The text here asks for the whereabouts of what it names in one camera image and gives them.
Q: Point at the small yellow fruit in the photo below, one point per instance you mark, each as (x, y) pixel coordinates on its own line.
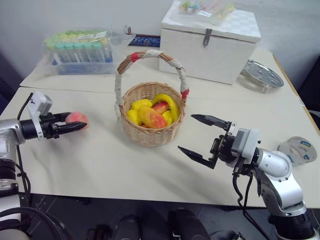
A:
(133, 116)

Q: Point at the white round tape roll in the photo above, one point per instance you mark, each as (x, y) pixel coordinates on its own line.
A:
(297, 151)

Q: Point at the yellow fruit piece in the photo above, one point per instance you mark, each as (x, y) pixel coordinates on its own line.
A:
(168, 117)

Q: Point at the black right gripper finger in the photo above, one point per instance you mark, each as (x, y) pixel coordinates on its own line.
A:
(212, 120)
(200, 158)

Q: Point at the small dark rounded shape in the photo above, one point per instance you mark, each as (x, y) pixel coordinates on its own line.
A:
(130, 227)

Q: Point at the pink peach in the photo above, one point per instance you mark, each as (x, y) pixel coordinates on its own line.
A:
(77, 117)

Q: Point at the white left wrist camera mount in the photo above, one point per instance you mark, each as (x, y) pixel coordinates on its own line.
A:
(40, 102)

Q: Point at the crumpled clear plastic bag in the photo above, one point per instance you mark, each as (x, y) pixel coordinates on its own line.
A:
(120, 38)

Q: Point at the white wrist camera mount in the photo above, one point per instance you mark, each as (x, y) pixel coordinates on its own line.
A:
(246, 143)
(40, 102)

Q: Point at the yellow lemon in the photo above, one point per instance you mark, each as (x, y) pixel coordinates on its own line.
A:
(141, 103)

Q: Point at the red and yellow apple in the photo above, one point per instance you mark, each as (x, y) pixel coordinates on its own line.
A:
(161, 106)

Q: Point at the yellow banana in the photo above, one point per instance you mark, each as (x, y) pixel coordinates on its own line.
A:
(172, 105)

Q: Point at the blue patterned flat item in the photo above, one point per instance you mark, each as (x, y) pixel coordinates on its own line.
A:
(146, 41)

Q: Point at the metal box latch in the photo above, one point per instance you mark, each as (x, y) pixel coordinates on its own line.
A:
(207, 37)

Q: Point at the red and yellow mango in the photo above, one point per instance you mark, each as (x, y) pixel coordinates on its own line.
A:
(152, 117)

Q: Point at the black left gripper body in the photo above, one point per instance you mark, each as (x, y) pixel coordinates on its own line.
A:
(48, 126)

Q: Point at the white box with lid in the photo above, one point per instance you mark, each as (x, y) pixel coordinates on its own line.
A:
(207, 57)

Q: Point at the bagged test tube rack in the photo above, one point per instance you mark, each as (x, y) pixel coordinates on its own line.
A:
(80, 55)

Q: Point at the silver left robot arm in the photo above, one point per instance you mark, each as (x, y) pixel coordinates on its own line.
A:
(10, 130)

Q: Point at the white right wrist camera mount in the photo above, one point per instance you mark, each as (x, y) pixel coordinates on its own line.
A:
(246, 143)

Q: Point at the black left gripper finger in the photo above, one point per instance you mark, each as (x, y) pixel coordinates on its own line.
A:
(61, 117)
(71, 126)

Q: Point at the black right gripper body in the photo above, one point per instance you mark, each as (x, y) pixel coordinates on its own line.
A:
(223, 147)

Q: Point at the round metal steamer plate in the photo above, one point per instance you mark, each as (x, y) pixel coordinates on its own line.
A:
(262, 75)

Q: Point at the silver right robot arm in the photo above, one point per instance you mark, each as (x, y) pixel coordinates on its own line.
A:
(277, 165)

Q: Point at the bag of colourful small items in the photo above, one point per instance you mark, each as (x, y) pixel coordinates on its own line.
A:
(207, 8)

